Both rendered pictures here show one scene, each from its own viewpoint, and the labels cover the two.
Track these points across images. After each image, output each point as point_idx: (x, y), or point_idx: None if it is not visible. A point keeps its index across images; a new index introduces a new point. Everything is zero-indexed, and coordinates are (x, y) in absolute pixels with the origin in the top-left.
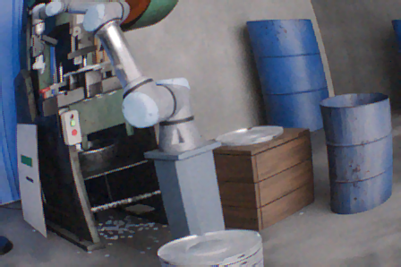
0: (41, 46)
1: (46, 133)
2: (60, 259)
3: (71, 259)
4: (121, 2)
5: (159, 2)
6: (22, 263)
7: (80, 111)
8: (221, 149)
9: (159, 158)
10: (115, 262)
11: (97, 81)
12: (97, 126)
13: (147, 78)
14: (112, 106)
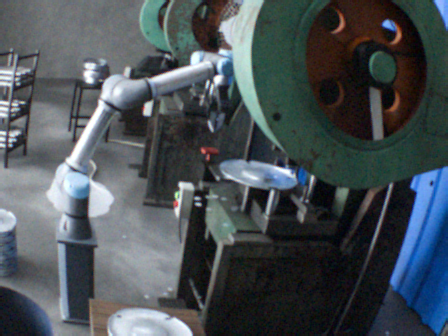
0: (210, 99)
1: None
2: (159, 275)
3: (154, 280)
4: (117, 83)
5: (262, 127)
6: (163, 256)
7: (212, 202)
8: (135, 305)
9: None
10: (124, 291)
11: (242, 193)
12: (213, 231)
13: (66, 159)
14: (222, 227)
